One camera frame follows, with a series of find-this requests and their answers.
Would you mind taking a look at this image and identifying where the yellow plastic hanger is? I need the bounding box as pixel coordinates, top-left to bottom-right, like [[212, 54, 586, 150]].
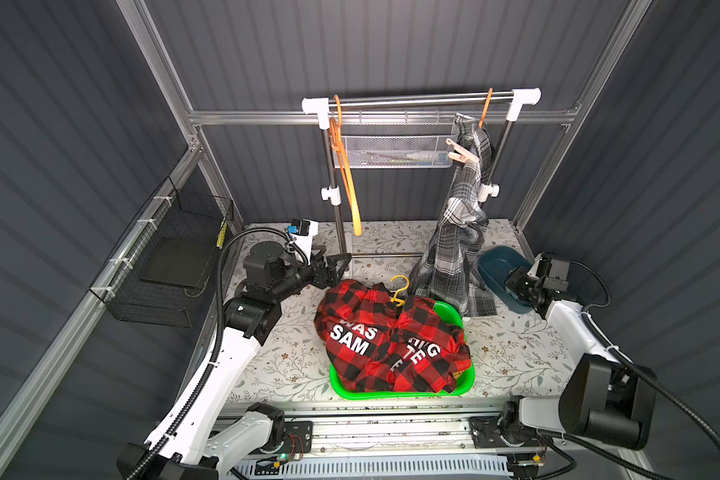
[[389, 275, 410, 307]]

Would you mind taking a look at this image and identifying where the red black plaid shirt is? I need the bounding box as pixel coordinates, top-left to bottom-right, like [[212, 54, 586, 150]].
[[313, 278, 473, 394]]

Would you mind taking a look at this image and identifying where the orange plastic hanger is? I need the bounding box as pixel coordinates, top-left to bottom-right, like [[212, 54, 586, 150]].
[[329, 95, 363, 236]]

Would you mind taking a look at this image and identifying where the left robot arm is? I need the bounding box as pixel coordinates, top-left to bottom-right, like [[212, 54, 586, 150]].
[[117, 220, 352, 479]]

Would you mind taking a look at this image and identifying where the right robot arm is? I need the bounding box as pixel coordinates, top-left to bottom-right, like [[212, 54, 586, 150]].
[[481, 253, 720, 479]]

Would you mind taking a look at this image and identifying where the grey plaid long-sleeve shirt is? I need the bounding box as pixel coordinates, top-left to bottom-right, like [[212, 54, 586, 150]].
[[408, 114, 496, 317]]

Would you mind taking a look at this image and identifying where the brown orange hanger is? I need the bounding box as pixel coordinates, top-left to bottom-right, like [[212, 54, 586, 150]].
[[478, 87, 494, 129]]

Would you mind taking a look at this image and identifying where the dark teal plastic bin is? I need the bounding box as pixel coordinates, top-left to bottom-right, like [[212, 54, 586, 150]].
[[477, 246, 532, 314]]

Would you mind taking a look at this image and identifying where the floral table mat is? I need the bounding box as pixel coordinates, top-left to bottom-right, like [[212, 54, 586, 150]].
[[229, 220, 575, 404]]

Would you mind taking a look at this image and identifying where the yellow object in basket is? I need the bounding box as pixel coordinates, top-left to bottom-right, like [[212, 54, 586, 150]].
[[216, 219, 228, 249]]

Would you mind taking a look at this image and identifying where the green perforated plastic tray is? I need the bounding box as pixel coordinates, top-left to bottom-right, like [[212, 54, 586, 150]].
[[329, 301, 476, 401]]

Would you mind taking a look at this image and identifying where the pink clothespin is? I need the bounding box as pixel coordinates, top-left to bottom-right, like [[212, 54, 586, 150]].
[[445, 138, 480, 165]]

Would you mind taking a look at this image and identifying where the steel clothes rack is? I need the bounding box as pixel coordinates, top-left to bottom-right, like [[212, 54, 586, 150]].
[[301, 88, 542, 253]]

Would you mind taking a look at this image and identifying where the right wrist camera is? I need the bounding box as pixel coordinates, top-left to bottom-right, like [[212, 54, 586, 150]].
[[528, 253, 571, 290]]

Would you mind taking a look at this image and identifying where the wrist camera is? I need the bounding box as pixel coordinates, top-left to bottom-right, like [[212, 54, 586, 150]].
[[287, 219, 319, 261], [528, 253, 571, 290]]

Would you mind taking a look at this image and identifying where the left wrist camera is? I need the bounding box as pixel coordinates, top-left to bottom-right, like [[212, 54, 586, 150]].
[[287, 219, 319, 261]]

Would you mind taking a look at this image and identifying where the white mesh wire basket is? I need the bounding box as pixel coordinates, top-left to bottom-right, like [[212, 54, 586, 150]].
[[341, 124, 457, 169]]

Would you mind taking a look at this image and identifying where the black wire wall basket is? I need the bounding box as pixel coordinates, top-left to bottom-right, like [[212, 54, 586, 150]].
[[90, 182, 235, 329]]

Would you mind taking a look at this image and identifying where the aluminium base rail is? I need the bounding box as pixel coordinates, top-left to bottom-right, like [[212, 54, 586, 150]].
[[215, 401, 655, 480]]

